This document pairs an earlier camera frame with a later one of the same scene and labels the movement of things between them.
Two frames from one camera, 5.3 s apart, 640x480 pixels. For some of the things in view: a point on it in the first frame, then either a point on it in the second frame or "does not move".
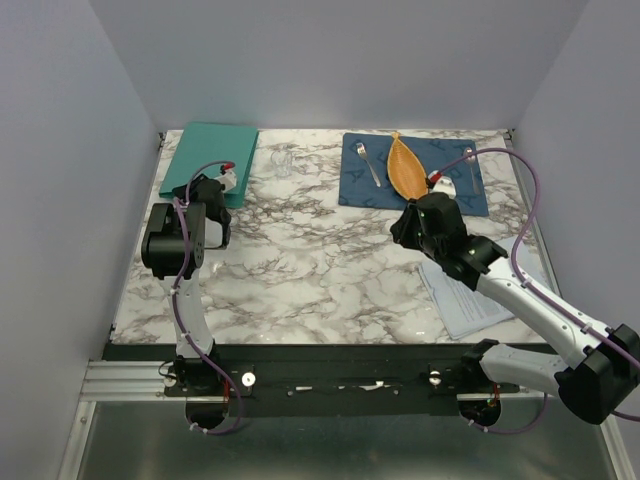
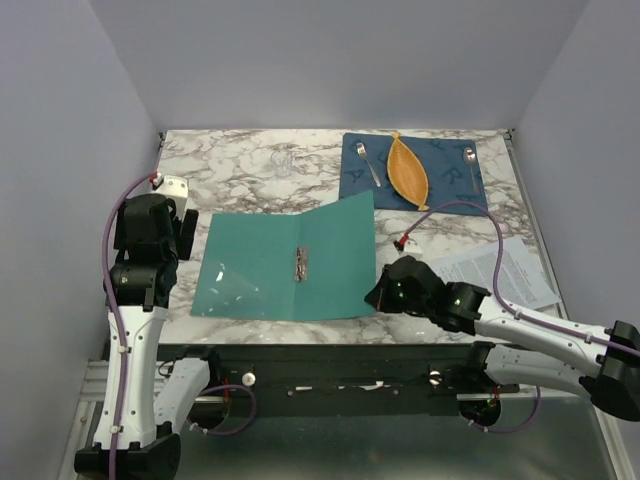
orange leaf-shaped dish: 405,171 does not move
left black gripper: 192,187 to 184,228
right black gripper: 401,228 to 379,295
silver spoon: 471,160 does not move
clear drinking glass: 282,161 does not move
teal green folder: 201,144 to 290,266
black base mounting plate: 421,379 does not move
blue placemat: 364,180 does not move
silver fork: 362,151 does not move
